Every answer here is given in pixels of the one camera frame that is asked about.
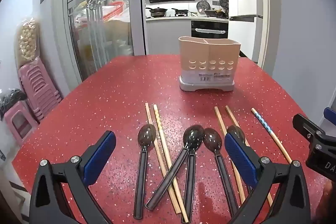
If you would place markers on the red plastic basket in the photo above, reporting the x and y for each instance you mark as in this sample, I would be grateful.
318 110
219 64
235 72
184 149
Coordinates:
115 10

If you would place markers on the round metal steamer rack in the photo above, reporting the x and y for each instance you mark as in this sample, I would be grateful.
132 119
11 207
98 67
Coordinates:
203 6
224 2

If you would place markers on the black frying pan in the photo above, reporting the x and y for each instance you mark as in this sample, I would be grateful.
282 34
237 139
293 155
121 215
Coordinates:
181 12

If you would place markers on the grey kitchen cabinet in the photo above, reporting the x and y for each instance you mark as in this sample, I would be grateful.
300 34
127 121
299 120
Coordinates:
168 35

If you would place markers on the beige plastic cutlery holder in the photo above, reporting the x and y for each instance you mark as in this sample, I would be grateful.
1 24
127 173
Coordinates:
210 56

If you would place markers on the black built-in oven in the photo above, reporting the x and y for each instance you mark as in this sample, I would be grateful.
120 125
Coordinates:
210 24

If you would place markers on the plain wooden chopstick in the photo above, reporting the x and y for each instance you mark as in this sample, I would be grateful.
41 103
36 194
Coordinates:
223 129
232 116
160 158

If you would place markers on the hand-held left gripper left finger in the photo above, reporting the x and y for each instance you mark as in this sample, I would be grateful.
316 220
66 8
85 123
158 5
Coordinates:
101 154

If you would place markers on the blue patterned chopstick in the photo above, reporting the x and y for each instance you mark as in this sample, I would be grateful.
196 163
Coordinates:
265 127

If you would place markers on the sliding glass door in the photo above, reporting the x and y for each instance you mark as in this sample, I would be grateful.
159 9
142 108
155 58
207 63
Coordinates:
99 29

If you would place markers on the stack of pink stools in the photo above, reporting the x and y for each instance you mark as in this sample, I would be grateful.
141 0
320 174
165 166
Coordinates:
39 87

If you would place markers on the clear bag of beige balls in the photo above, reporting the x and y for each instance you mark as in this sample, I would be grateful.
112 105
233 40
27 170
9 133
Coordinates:
27 40

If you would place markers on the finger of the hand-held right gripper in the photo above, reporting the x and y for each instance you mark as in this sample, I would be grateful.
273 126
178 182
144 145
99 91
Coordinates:
330 112
304 125

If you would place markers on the black plastic bag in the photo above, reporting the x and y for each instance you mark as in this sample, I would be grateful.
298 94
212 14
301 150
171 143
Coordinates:
11 99

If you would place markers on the dark translucent plastic spoon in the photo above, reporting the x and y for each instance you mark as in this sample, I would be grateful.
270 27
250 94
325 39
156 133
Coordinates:
168 179
140 174
189 187
236 132
223 174

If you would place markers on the white refrigerator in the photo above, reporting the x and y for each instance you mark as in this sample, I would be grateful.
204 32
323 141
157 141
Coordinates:
244 37

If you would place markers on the dark wok with food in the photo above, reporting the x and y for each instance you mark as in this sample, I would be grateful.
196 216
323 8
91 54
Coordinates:
213 13

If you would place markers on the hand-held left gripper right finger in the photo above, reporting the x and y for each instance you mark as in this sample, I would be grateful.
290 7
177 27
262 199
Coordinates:
240 158

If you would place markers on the single pink plastic stool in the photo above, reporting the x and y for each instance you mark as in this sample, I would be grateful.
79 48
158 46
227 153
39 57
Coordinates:
19 121

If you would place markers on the yellow patterned chopstick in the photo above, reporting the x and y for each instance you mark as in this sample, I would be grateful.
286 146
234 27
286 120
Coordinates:
161 132

